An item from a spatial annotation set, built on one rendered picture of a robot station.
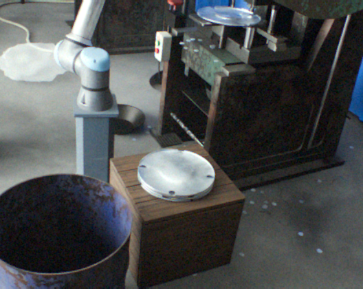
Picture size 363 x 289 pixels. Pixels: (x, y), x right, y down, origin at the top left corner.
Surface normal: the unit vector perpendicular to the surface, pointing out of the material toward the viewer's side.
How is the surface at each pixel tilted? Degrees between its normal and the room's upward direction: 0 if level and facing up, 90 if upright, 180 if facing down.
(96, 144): 90
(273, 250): 0
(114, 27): 90
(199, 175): 0
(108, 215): 88
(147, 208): 0
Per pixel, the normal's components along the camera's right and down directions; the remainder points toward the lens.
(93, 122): 0.20, 0.55
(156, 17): 0.43, 0.53
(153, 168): 0.11, -0.84
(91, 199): -0.25, 0.47
